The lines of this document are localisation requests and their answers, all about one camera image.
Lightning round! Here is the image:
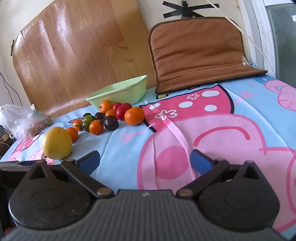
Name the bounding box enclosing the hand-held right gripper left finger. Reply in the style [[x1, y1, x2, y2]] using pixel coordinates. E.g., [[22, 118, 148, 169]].
[[24, 151, 115, 199]]

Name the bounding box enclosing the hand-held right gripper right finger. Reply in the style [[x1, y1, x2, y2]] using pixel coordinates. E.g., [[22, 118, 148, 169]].
[[177, 149, 269, 199]]

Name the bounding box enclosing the large yellow citrus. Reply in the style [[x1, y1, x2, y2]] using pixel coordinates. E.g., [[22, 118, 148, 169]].
[[42, 127, 73, 160]]

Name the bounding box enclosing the large dark purple tomato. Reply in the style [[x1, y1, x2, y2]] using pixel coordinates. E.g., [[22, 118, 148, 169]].
[[104, 115, 119, 131]]

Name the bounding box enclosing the large red tomato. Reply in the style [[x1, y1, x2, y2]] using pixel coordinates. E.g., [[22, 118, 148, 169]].
[[116, 106, 127, 121]]

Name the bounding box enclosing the large mandarin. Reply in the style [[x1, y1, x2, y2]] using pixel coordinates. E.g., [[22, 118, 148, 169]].
[[124, 107, 145, 126]]

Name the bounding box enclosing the light green plastic basket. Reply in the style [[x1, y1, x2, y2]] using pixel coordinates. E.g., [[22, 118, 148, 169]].
[[86, 75, 148, 111]]

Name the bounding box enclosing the cartoon printed blanket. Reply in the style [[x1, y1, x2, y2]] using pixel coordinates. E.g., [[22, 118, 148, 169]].
[[0, 75, 296, 240]]

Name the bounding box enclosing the clear plastic bag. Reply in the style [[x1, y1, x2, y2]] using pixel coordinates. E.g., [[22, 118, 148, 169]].
[[0, 104, 52, 141]]

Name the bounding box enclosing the brown cardboard box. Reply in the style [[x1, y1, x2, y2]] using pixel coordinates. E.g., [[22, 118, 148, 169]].
[[0, 125, 15, 143]]

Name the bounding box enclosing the brown perforated cushion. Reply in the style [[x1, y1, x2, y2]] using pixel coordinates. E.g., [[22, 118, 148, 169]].
[[147, 17, 268, 94]]

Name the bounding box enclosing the wood-pattern board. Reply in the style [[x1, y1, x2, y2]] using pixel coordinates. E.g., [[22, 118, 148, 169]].
[[11, 0, 158, 118]]

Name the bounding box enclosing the thin black cable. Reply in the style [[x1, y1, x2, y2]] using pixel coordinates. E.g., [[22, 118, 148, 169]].
[[0, 72, 22, 106]]

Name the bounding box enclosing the white cable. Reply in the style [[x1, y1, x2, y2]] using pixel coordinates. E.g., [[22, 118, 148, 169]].
[[206, 0, 277, 77]]

